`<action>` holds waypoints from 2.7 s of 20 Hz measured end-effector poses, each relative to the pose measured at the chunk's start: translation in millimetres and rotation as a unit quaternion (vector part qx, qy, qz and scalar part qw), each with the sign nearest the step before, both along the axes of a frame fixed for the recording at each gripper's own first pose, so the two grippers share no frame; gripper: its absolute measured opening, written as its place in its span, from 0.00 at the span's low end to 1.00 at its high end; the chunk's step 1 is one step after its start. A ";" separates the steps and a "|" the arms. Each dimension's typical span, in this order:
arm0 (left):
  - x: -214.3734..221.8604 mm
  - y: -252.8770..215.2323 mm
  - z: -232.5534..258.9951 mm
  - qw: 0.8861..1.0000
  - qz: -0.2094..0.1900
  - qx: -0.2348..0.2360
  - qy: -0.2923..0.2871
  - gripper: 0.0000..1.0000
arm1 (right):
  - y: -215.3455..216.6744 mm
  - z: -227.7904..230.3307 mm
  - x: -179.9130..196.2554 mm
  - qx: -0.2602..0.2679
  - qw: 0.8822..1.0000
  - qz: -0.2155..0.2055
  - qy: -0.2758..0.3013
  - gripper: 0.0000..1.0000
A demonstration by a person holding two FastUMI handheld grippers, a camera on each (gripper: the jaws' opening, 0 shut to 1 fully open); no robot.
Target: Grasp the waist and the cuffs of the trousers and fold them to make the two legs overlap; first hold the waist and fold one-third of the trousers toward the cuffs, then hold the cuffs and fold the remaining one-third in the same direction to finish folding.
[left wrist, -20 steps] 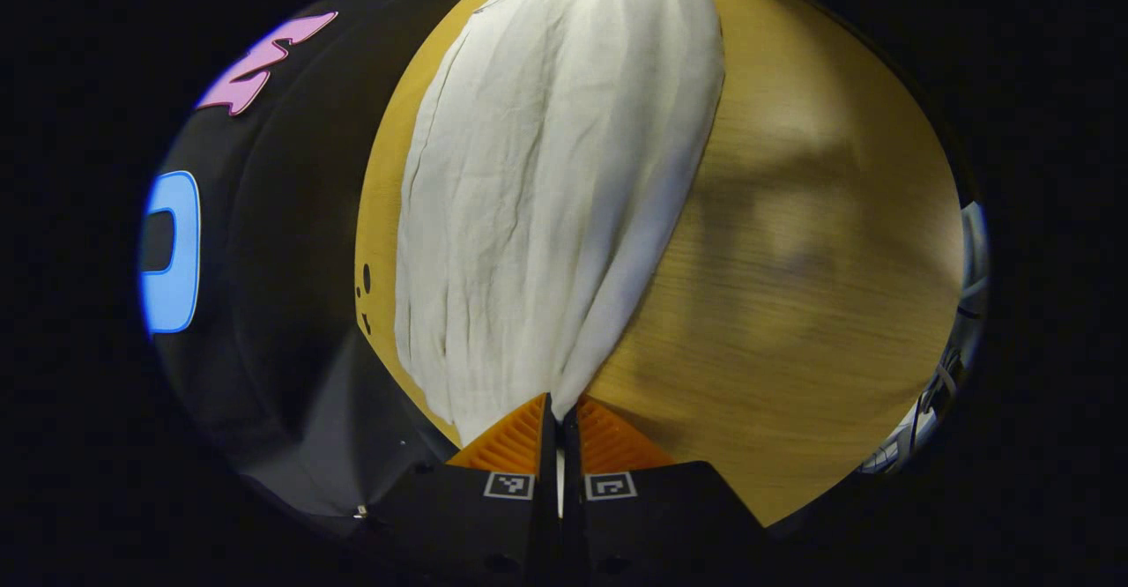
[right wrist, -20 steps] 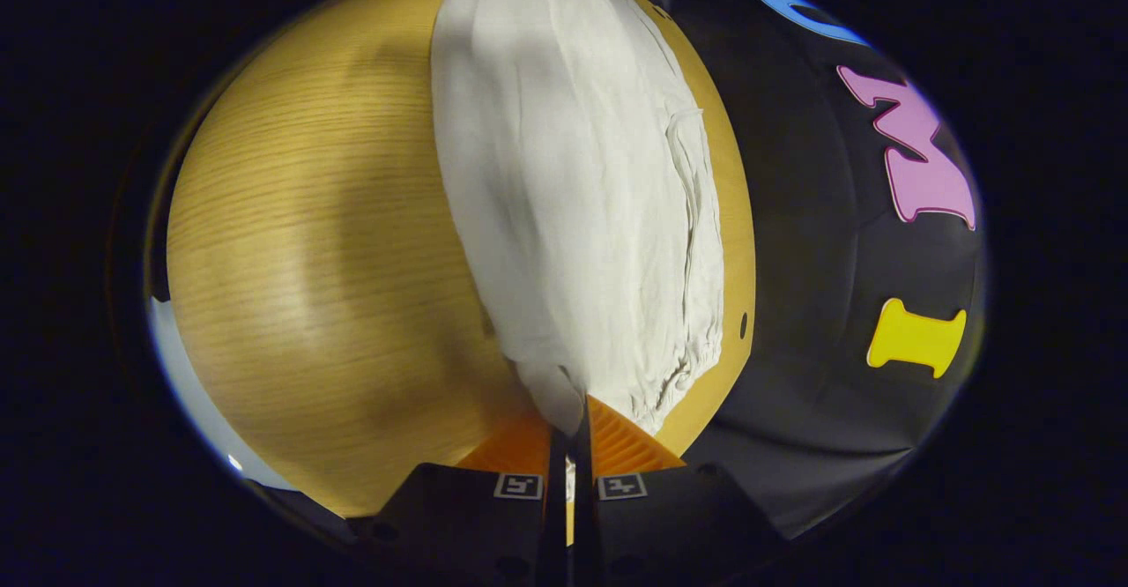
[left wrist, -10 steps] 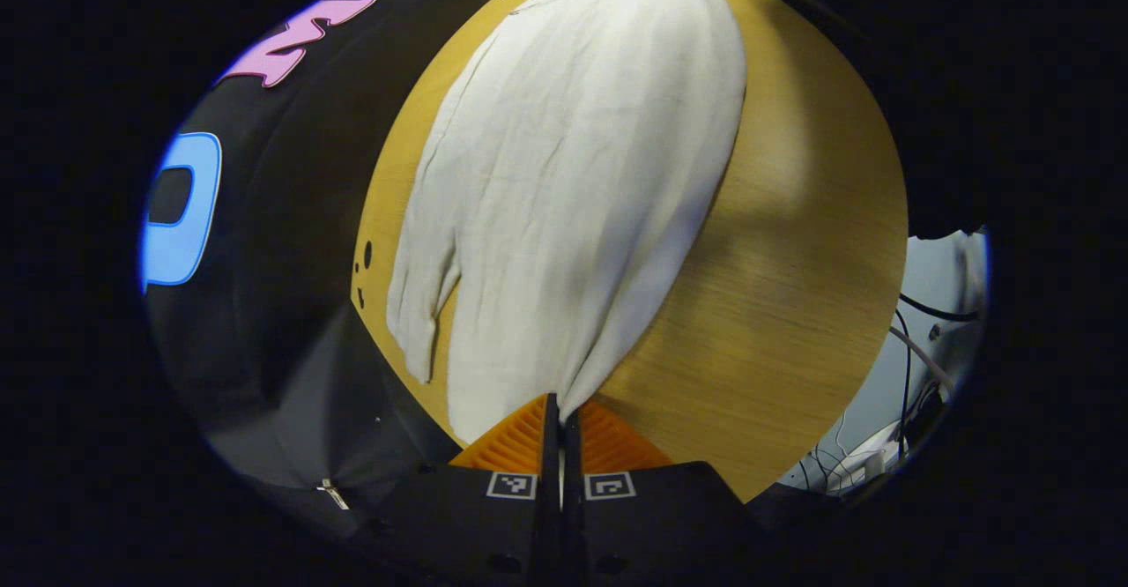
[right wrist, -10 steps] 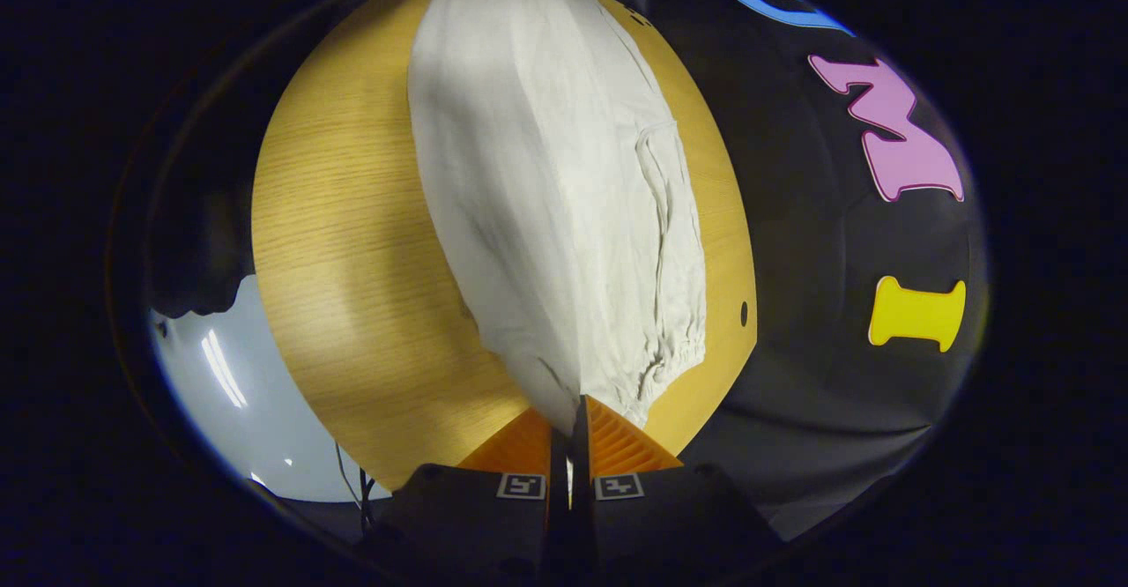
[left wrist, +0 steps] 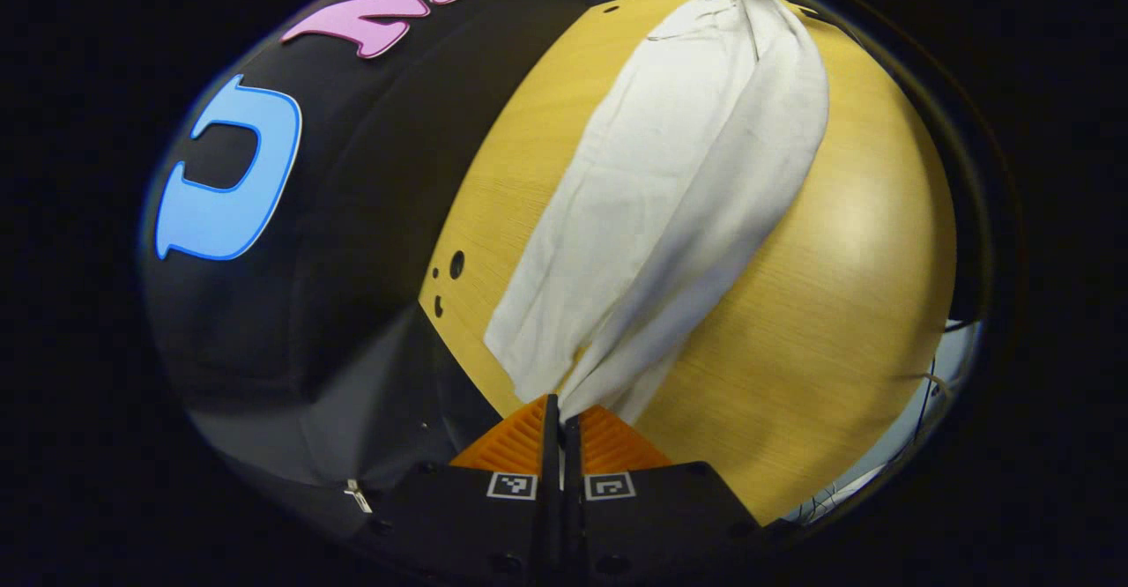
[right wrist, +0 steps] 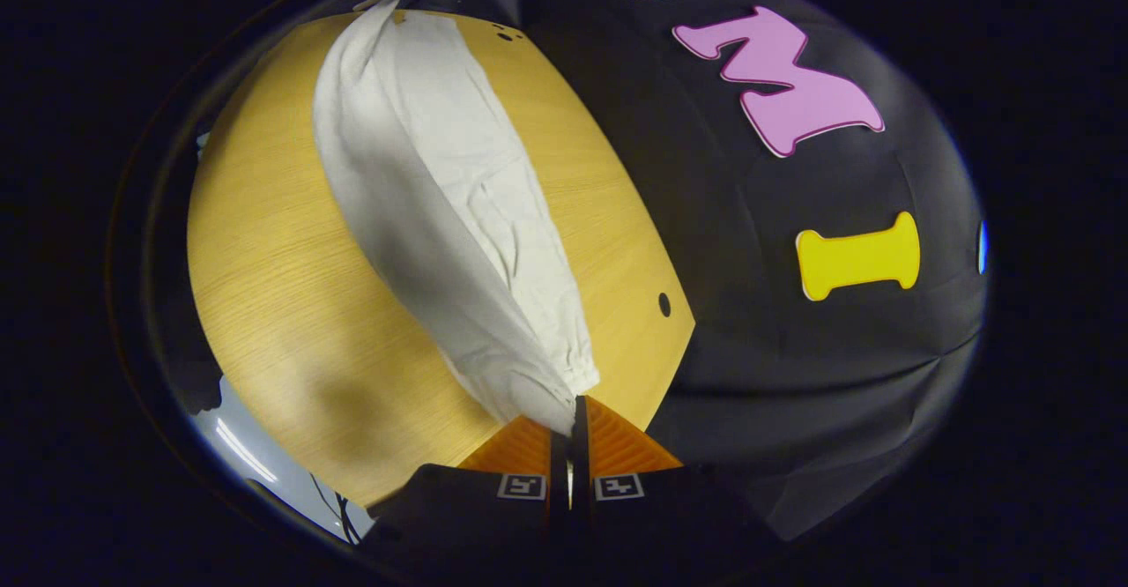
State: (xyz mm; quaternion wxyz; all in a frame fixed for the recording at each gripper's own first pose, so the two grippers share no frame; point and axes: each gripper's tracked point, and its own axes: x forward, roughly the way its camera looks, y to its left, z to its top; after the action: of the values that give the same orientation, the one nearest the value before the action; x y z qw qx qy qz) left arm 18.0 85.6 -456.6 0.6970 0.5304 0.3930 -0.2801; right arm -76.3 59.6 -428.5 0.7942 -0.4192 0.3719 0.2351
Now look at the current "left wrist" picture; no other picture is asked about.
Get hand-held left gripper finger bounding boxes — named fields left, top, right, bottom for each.
left=375, top=393, right=562, bottom=587
left=562, top=404, right=769, bottom=587

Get white jeans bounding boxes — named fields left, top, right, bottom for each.
left=483, top=0, right=831, bottom=427

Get black backdrop cloth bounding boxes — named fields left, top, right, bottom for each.
left=139, top=0, right=732, bottom=535

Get black floor cable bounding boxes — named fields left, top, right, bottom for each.
left=894, top=318, right=975, bottom=473

